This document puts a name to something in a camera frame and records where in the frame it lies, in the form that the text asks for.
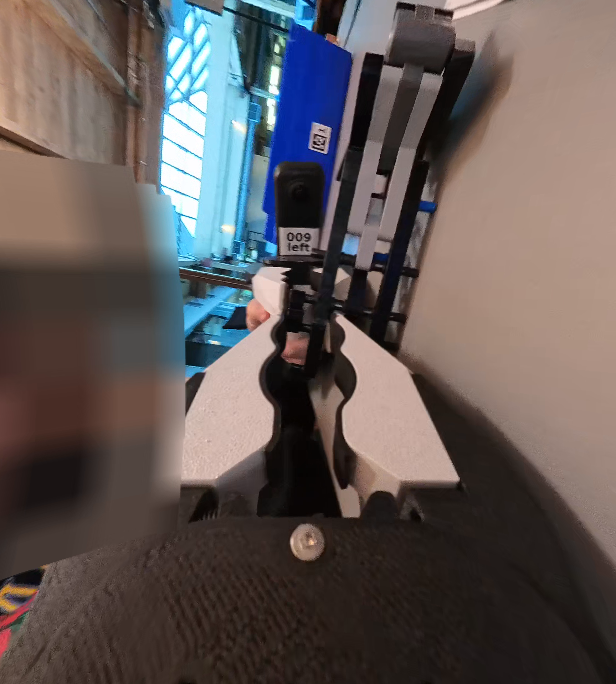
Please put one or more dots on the bright window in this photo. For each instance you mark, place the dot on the bright window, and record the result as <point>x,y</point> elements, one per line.
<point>182,133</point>

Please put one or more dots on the black and grey brick model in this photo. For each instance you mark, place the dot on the black and grey brick model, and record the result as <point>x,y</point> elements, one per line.
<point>393,107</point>

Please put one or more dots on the blue plastic box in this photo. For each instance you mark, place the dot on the blue plastic box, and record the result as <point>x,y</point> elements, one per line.
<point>308,96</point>

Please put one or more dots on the person's left hand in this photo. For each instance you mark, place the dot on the person's left hand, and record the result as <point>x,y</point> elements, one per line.
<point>257,318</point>

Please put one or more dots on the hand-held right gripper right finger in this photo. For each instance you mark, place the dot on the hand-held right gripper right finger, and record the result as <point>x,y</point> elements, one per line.
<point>393,422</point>

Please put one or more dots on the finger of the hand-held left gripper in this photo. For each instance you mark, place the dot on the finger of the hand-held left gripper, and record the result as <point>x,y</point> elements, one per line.
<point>337,283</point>
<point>268,291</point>

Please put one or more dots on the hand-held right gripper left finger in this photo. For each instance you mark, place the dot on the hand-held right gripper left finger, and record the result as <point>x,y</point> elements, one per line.
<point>228,417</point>

